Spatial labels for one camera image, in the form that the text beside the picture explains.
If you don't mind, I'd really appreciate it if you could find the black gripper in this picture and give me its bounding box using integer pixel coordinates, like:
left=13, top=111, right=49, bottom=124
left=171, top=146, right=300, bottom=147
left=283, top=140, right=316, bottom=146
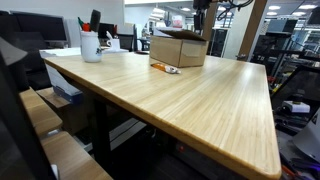
left=192, top=0, right=212, bottom=33

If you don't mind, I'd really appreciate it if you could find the brown cardboard box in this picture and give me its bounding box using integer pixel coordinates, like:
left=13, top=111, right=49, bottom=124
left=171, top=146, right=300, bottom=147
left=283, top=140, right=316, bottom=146
left=148, top=29, right=210, bottom=69

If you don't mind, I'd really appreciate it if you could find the white box with blue base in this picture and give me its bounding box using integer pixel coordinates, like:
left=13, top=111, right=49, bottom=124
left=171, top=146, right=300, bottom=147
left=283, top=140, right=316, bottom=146
left=44, top=63, right=84, bottom=105

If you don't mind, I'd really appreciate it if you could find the narrow brown pillar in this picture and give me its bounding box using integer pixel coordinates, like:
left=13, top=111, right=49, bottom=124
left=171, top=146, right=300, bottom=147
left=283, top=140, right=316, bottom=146
left=201, top=0, right=219, bottom=56

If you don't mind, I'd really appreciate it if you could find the black equipment cabinet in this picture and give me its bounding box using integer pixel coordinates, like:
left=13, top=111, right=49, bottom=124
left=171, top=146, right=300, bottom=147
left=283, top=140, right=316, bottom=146
left=209, top=27, right=231, bottom=58

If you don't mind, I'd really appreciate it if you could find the small white pitcher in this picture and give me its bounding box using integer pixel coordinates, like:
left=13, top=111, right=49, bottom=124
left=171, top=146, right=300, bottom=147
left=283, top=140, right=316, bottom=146
left=105, top=30, right=122, bottom=52

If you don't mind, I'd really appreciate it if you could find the small dark monitor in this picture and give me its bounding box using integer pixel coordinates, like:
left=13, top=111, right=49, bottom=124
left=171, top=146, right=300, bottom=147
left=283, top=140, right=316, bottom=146
left=97, top=22, right=117, bottom=40

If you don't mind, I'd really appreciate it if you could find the white mug with dark logo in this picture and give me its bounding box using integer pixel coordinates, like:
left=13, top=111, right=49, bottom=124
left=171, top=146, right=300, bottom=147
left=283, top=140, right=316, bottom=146
left=80, top=30, right=104, bottom=64

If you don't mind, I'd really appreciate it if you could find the green marker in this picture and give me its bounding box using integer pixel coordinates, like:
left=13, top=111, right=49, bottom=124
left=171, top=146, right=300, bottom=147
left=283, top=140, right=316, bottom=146
left=77, top=16, right=85, bottom=31

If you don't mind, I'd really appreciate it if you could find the white device with black knob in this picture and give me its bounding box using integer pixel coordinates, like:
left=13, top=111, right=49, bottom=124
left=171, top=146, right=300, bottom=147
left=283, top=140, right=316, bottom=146
left=281, top=99, right=312, bottom=115

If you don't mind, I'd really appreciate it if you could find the white desk surface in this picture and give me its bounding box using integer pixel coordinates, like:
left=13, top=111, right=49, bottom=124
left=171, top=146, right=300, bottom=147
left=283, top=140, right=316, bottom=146
left=39, top=47, right=130, bottom=60

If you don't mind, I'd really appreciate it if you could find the black table leg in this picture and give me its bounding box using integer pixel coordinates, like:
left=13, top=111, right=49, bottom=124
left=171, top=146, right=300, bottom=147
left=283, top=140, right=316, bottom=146
left=90, top=98, right=113, bottom=168

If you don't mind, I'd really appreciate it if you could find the plain brown carton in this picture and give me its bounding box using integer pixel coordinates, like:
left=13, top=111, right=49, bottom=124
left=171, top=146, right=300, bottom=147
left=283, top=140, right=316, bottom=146
left=35, top=87, right=96, bottom=136

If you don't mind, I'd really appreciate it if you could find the grey slanted panel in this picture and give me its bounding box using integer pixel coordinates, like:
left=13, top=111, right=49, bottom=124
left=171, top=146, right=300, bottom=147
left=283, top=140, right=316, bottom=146
left=291, top=108, right=320, bottom=164

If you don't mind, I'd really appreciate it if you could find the large black monitor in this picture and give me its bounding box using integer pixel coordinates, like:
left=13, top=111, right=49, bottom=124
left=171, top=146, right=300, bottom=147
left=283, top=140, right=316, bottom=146
left=9, top=10, right=68, bottom=43

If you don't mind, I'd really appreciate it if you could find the light wooden board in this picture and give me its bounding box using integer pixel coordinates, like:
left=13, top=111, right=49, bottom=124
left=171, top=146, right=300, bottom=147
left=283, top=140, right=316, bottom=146
left=19, top=87, right=64, bottom=138
left=39, top=130, right=114, bottom=180

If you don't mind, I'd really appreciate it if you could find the black foreground panel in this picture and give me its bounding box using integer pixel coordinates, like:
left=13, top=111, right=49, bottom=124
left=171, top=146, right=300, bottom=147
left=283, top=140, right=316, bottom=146
left=0, top=36, right=58, bottom=180

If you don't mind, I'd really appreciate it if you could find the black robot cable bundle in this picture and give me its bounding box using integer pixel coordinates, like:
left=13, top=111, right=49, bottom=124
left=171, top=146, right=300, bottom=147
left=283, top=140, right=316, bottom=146
left=216, top=0, right=255, bottom=22

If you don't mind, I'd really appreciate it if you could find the black slanted frame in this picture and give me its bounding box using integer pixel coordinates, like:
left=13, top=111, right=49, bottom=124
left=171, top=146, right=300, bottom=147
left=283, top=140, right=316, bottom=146
left=270, top=64, right=320, bottom=113

